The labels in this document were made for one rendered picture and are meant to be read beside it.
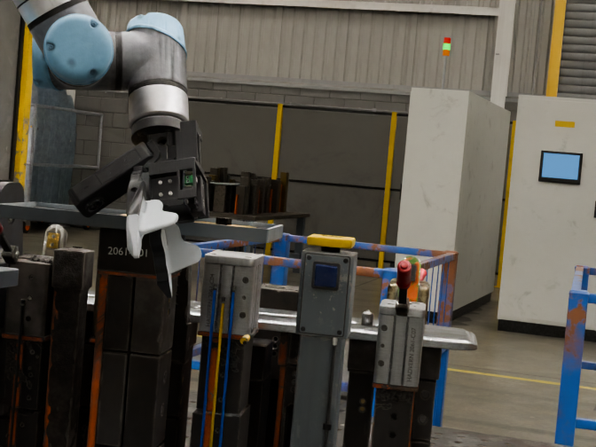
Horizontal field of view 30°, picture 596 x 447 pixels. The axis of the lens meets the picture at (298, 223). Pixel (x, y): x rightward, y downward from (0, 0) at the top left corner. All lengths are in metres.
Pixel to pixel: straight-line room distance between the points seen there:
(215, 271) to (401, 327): 0.28
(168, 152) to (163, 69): 0.11
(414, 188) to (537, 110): 1.22
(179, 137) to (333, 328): 0.33
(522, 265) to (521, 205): 0.51
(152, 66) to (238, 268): 0.37
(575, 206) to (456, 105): 1.30
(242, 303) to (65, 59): 0.54
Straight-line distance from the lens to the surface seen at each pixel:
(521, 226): 9.53
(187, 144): 1.37
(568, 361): 3.47
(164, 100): 1.39
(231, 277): 1.65
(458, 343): 1.75
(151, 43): 1.43
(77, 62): 1.27
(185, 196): 1.33
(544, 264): 9.54
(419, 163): 9.62
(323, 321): 1.48
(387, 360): 1.64
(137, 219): 1.29
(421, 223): 9.62
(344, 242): 1.47
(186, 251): 1.40
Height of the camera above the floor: 1.25
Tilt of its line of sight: 3 degrees down
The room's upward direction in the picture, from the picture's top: 5 degrees clockwise
